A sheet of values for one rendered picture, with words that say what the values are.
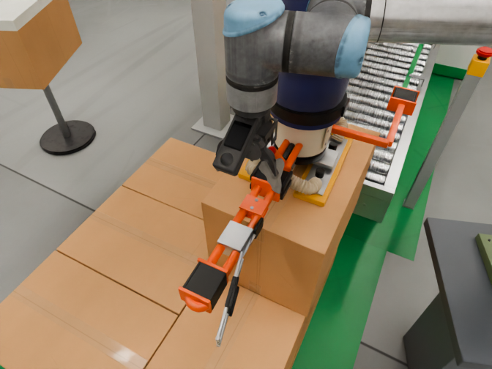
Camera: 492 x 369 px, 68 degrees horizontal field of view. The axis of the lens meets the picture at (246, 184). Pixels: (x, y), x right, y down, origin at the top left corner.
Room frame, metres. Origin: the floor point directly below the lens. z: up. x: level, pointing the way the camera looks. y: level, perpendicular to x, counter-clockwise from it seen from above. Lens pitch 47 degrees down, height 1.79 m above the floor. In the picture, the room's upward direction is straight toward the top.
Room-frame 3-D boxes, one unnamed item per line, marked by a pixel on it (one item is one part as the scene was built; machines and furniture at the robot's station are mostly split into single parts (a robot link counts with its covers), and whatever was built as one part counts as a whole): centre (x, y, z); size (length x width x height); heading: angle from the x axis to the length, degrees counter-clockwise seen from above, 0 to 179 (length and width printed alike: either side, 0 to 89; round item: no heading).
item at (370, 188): (1.23, -0.34, 0.58); 0.70 x 0.03 x 0.06; 63
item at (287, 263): (0.90, -0.18, 0.74); 0.60 x 0.40 x 0.40; 152
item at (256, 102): (0.56, -0.01, 1.44); 0.10 x 0.09 x 0.05; 63
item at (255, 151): (0.57, -0.01, 1.35); 0.09 x 0.08 x 0.12; 153
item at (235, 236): (0.50, 0.03, 1.07); 0.07 x 0.07 x 0.04; 64
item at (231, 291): (0.41, 0.01, 1.07); 0.31 x 0.03 x 0.05; 167
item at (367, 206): (1.23, -0.34, 0.47); 0.70 x 0.03 x 0.15; 63
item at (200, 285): (0.38, 0.09, 1.07); 0.08 x 0.07 x 0.05; 154
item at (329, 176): (0.88, -0.26, 0.97); 0.34 x 0.10 x 0.05; 154
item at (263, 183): (0.70, -0.07, 1.07); 0.10 x 0.08 x 0.06; 64
